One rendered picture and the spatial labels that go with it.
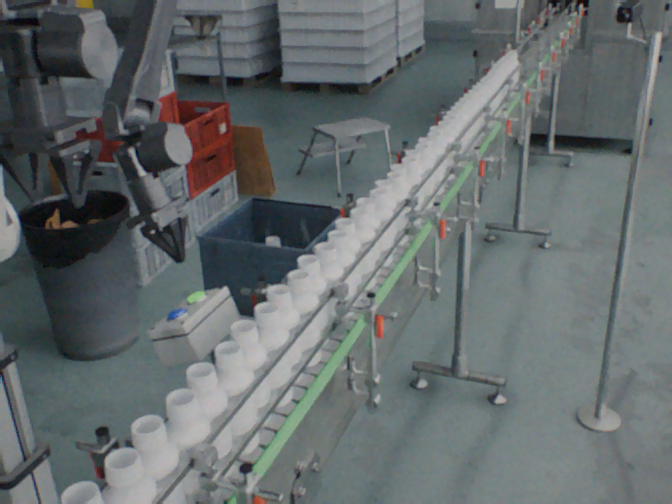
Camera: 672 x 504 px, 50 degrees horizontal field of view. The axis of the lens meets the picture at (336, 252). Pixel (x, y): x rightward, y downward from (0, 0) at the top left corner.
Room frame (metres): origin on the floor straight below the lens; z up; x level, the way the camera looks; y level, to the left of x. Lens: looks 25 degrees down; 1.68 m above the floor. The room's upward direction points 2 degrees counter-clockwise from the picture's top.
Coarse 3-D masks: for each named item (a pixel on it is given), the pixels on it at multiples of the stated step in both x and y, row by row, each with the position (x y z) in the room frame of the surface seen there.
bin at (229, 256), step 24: (240, 216) 1.94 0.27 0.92; (264, 216) 2.00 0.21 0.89; (288, 216) 1.97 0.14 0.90; (312, 216) 1.94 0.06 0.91; (336, 216) 1.91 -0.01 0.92; (216, 240) 1.71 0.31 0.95; (240, 240) 1.93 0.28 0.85; (264, 240) 2.00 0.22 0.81; (288, 240) 1.97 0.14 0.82; (312, 240) 1.94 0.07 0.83; (216, 264) 1.71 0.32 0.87; (240, 264) 1.69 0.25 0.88; (264, 264) 1.66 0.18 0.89; (288, 264) 1.63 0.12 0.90; (216, 288) 1.72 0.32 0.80; (240, 288) 1.69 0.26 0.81; (240, 312) 1.69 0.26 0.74
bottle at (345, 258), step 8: (336, 232) 1.23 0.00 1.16; (344, 232) 1.22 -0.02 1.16; (328, 240) 1.20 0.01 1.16; (336, 240) 1.19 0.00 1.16; (344, 240) 1.20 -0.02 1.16; (336, 248) 1.19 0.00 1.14; (344, 248) 1.19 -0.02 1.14; (344, 256) 1.19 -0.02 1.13; (352, 256) 1.20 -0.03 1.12; (344, 264) 1.18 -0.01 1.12; (344, 272) 1.18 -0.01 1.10; (352, 272) 1.19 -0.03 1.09; (352, 280) 1.19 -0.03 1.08; (352, 288) 1.19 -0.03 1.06; (352, 296) 1.19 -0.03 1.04; (352, 312) 1.19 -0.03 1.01
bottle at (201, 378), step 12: (192, 372) 0.79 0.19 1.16; (204, 372) 0.80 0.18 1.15; (192, 384) 0.77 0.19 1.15; (204, 384) 0.76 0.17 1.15; (216, 384) 0.78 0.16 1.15; (204, 396) 0.76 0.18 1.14; (216, 396) 0.77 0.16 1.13; (204, 408) 0.76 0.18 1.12; (216, 408) 0.76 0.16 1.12; (228, 408) 0.79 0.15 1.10; (216, 420) 0.76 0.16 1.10; (228, 432) 0.77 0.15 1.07; (216, 444) 0.76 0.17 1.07; (228, 444) 0.77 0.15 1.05; (228, 456) 0.77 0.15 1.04; (216, 468) 0.75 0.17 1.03
